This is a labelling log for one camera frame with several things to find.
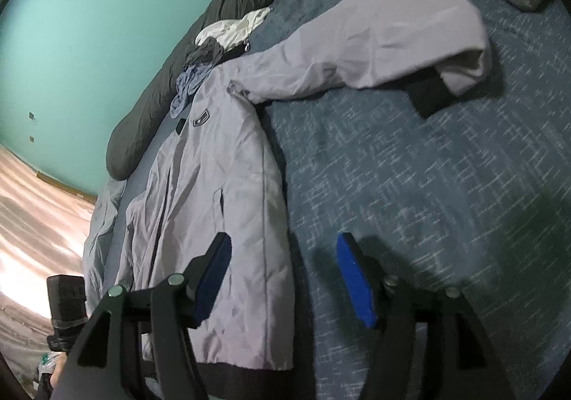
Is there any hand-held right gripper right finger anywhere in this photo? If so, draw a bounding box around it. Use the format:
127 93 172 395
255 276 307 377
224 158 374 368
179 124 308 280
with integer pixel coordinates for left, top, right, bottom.
337 231 520 400

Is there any blue-grey crumpled garment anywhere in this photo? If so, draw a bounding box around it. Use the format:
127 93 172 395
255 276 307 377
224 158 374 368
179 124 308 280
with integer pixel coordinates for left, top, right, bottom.
170 63 216 119

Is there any dark grey long pillow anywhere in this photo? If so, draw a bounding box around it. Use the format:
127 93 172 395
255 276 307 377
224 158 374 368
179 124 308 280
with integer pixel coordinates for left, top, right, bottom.
106 0 340 181

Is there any blue bed cover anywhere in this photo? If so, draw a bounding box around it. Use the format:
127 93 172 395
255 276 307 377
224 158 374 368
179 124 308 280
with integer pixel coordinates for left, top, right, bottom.
109 0 571 400

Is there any pink curtain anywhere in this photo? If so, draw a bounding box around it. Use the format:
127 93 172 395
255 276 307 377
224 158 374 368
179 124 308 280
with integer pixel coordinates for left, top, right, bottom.
0 143 96 383

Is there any dark grey crumpled garment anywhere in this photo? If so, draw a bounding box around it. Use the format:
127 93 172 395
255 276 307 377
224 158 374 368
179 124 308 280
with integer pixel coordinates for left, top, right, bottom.
185 37 224 69

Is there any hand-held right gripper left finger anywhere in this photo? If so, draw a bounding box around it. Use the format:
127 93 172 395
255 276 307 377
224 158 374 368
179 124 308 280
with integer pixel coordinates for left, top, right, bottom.
54 231 233 400

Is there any white crumpled garment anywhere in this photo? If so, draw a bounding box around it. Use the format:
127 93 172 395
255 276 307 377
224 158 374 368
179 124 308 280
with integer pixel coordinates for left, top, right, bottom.
195 7 271 53

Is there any brown wooden trim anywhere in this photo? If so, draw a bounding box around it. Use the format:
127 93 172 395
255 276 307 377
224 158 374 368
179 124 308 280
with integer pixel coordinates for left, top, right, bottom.
38 174 97 196

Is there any grey jacket with black trim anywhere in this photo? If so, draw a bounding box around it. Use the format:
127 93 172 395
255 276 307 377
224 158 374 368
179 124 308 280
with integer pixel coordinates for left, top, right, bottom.
100 0 494 400

